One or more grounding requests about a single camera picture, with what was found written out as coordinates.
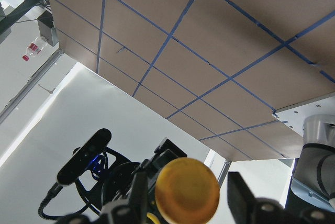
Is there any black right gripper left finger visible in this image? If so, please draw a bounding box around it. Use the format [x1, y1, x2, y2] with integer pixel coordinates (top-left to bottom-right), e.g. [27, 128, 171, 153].
[100, 170, 148, 223]

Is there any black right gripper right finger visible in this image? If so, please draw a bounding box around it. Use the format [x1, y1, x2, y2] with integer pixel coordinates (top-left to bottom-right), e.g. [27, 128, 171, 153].
[227, 172, 285, 224]

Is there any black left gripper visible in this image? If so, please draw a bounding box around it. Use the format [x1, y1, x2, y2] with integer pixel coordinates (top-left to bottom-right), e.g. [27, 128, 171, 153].
[106, 138, 187, 223]

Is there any yellow push button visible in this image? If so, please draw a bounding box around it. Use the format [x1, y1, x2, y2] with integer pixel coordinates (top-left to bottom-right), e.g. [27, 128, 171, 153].
[146, 157, 220, 223]

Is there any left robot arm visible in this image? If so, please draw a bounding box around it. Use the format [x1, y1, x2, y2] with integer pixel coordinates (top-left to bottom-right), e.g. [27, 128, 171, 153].
[100, 115, 334, 223]

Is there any plastic water bottle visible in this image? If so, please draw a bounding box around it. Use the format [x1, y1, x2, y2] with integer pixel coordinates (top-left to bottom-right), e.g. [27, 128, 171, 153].
[22, 36, 48, 61]

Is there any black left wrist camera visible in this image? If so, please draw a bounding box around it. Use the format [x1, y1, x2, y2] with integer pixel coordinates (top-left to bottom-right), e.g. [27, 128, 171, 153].
[57, 128, 112, 186]

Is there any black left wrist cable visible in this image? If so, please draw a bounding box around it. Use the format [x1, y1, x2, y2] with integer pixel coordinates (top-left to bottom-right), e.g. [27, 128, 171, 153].
[38, 147, 131, 221]

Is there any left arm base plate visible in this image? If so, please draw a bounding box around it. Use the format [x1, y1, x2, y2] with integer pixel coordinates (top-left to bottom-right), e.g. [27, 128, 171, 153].
[272, 92, 334, 136]

